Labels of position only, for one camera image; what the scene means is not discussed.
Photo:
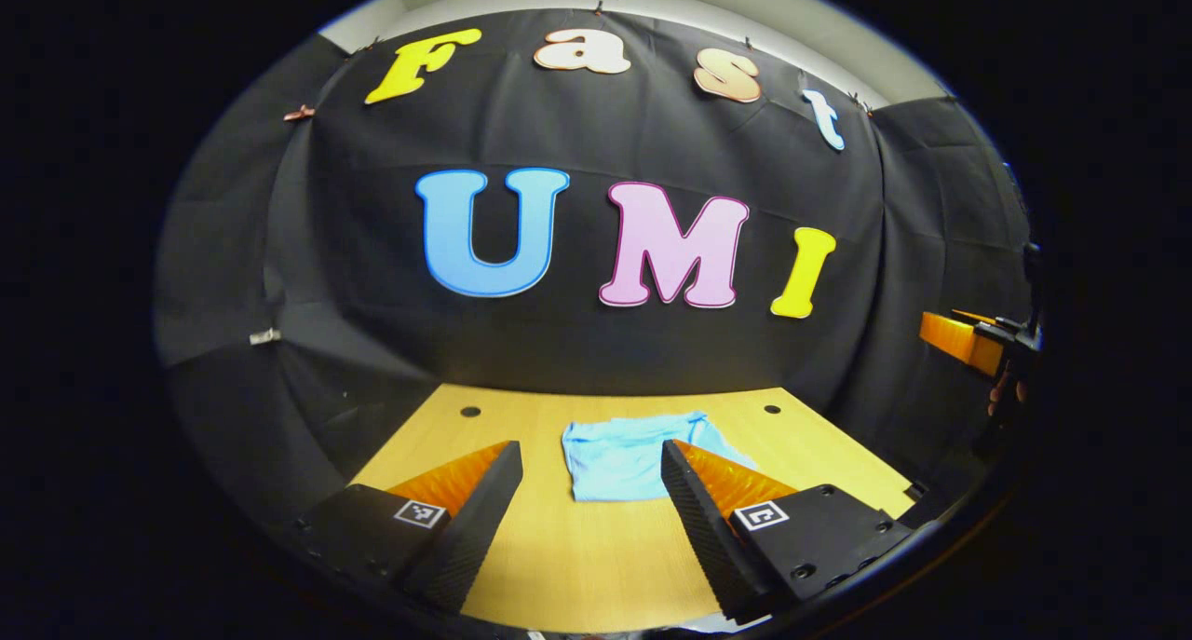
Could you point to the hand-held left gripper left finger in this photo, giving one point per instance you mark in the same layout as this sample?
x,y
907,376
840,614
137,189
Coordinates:
x,y
470,528

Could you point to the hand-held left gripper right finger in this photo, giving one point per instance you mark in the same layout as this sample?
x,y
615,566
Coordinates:
x,y
712,537

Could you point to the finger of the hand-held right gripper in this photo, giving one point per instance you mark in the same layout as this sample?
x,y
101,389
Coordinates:
x,y
978,320
964,345

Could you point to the light blue T-shirt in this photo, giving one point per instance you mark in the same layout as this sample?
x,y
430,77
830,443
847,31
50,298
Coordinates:
x,y
615,458

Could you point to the copper cloth clip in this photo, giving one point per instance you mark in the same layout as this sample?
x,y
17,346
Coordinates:
x,y
300,113

